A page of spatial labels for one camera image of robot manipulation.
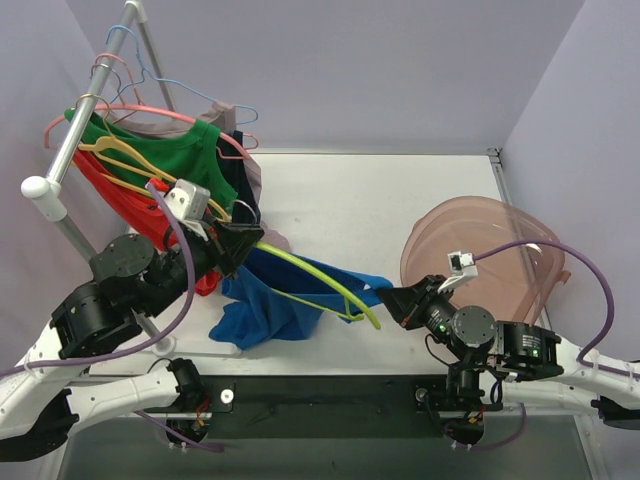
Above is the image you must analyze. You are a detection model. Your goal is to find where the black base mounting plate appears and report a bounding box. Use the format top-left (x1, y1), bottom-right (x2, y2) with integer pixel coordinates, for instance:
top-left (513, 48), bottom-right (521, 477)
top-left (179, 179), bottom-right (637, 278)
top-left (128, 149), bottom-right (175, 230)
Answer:
top-left (164, 375), bottom-right (503, 443)

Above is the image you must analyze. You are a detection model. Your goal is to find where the yellow plastic hanger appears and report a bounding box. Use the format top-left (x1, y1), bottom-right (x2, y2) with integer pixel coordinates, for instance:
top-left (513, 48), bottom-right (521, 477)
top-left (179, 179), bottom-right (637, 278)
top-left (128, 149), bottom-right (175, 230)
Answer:
top-left (85, 115), bottom-right (233, 221)

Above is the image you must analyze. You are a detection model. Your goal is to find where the pink wire hanger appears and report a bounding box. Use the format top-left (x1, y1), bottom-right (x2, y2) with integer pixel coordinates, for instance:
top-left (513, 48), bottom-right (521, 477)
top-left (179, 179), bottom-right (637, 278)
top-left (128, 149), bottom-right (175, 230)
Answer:
top-left (90, 52), bottom-right (145, 106)

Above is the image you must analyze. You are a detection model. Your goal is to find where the purple cable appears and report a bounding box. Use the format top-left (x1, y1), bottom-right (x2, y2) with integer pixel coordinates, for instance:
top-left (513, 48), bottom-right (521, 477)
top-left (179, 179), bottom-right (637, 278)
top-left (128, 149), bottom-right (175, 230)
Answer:
top-left (442, 239), bottom-right (640, 451)
top-left (0, 187), bottom-right (226, 454)

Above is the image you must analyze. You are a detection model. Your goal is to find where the silver clothes rack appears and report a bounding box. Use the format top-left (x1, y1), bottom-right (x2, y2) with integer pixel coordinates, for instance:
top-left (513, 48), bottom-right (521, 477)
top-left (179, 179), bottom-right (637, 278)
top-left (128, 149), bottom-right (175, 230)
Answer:
top-left (20, 0), bottom-right (245, 359)

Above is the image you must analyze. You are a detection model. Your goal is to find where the dark grey-blue tank top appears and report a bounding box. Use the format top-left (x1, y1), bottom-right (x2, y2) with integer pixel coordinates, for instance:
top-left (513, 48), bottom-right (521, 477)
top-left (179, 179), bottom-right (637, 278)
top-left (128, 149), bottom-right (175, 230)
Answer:
top-left (217, 138), bottom-right (262, 224)

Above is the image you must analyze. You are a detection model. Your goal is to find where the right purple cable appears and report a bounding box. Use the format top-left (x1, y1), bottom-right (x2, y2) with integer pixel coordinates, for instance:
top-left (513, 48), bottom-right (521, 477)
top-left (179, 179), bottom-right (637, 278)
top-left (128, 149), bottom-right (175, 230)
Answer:
top-left (442, 239), bottom-right (640, 451)

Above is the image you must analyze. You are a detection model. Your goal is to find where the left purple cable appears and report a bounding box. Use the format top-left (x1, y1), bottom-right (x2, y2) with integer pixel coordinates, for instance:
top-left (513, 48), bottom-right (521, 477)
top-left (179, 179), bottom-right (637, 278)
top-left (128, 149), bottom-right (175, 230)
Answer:
top-left (0, 187), bottom-right (226, 454)

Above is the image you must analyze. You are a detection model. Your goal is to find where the pink translucent plastic basin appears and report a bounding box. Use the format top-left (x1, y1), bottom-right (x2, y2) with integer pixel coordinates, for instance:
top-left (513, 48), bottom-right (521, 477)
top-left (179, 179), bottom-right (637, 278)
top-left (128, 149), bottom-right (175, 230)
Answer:
top-left (399, 196), bottom-right (572, 326)

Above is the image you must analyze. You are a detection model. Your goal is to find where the pink plastic hanger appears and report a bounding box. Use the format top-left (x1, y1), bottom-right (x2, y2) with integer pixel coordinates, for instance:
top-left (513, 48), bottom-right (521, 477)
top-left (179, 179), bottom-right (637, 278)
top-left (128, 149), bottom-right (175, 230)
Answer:
top-left (41, 102), bottom-right (260, 159)

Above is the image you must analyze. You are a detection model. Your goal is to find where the red tank top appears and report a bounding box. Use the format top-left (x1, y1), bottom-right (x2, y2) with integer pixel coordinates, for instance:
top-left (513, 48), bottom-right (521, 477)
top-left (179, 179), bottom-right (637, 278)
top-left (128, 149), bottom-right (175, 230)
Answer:
top-left (71, 150), bottom-right (225, 297)

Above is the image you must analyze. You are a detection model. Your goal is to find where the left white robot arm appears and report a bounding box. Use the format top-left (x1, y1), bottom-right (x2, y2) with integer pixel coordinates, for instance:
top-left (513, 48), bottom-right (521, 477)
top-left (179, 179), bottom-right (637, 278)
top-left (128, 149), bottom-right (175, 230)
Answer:
top-left (1, 222), bottom-right (264, 462)

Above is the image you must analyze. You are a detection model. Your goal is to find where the green tank top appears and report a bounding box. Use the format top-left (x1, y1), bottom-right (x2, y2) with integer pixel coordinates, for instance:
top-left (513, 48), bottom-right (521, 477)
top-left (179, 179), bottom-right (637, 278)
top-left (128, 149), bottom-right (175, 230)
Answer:
top-left (82, 113), bottom-right (237, 208)

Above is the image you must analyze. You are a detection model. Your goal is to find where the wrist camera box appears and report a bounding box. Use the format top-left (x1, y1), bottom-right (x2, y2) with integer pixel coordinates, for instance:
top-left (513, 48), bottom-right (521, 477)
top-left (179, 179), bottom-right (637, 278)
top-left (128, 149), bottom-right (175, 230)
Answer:
top-left (438, 251), bottom-right (478, 293)
top-left (145, 178), bottom-right (210, 241)

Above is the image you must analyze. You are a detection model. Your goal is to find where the light blue wire hanger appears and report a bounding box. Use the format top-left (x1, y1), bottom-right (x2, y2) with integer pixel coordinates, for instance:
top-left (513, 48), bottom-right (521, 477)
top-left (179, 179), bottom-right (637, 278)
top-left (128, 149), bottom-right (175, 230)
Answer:
top-left (105, 25), bottom-right (259, 126)

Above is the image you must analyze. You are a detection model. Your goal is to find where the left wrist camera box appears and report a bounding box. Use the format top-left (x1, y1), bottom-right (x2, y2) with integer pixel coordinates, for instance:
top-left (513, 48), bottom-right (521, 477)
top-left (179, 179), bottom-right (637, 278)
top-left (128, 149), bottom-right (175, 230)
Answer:
top-left (145, 178), bottom-right (210, 241)

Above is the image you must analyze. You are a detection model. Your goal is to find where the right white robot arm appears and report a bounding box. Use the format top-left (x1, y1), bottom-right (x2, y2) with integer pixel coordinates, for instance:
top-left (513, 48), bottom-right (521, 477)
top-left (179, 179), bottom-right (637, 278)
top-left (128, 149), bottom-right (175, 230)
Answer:
top-left (377, 275), bottom-right (639, 430)

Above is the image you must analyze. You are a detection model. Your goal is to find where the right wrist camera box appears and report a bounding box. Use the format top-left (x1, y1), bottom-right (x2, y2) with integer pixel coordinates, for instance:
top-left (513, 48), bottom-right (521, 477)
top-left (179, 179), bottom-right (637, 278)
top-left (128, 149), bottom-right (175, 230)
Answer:
top-left (438, 251), bottom-right (478, 293)

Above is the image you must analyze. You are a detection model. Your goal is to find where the blue tank top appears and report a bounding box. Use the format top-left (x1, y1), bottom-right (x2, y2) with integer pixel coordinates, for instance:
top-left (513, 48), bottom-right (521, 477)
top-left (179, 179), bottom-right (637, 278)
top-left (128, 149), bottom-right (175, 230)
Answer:
top-left (209, 249), bottom-right (364, 350)

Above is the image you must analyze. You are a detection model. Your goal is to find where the lime green hanger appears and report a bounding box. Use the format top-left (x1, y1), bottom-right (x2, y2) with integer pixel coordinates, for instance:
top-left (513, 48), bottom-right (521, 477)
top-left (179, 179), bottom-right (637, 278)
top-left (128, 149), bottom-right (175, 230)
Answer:
top-left (251, 241), bottom-right (391, 330)

